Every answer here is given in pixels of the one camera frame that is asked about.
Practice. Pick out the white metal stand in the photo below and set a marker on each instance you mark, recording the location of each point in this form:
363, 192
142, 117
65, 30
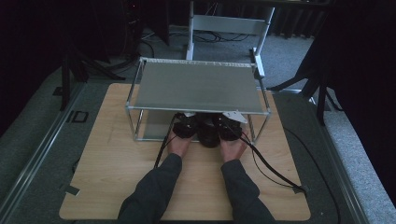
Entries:
229, 24

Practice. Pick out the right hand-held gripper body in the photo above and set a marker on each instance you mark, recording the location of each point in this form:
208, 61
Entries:
230, 130

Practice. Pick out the grey tape piece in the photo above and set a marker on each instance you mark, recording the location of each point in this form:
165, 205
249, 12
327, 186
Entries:
72, 189

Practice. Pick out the grey fabric chrome shoe rack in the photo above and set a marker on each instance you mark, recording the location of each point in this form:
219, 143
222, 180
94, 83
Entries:
199, 84

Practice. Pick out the person's right hand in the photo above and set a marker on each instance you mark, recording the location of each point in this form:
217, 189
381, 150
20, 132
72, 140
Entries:
232, 149

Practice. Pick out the person's left hand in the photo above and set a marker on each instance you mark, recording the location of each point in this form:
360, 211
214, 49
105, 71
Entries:
179, 146

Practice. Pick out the black rectangular frame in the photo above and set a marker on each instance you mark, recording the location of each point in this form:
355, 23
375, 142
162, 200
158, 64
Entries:
74, 116

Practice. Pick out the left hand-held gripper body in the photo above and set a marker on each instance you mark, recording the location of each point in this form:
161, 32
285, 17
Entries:
185, 129

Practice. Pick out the black tripod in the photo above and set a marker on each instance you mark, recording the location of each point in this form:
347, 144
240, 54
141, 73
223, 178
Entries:
320, 90
67, 77

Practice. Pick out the metal floor rail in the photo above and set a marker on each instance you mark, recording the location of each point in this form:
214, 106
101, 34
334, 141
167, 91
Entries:
337, 165
37, 155

